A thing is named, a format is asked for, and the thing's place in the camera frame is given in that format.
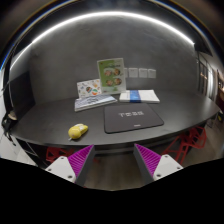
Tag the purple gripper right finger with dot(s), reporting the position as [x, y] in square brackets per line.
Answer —
[153, 166]

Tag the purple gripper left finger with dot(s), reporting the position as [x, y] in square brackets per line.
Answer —
[75, 167]

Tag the yellow computer mouse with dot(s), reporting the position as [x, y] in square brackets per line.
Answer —
[76, 131]

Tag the black mouse pad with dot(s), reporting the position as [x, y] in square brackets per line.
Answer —
[123, 118]

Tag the red stool left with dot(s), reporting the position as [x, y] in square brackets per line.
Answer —
[53, 153]

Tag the red stool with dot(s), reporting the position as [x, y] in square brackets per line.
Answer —
[53, 153]
[194, 138]

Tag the red stool right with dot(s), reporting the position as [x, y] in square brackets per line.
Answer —
[194, 138]

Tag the grey magazine on table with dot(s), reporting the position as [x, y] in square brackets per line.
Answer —
[93, 101]

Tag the white and blue booklet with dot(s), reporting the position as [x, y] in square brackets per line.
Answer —
[139, 96]

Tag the small white sticker card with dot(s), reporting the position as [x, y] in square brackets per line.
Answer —
[89, 88]

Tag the black monitor at left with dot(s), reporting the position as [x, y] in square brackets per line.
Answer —
[21, 95]

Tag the green standing menu card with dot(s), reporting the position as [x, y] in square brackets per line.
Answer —
[112, 75]

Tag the white wall switch panel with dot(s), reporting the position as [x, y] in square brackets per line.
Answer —
[133, 72]
[151, 73]
[143, 73]

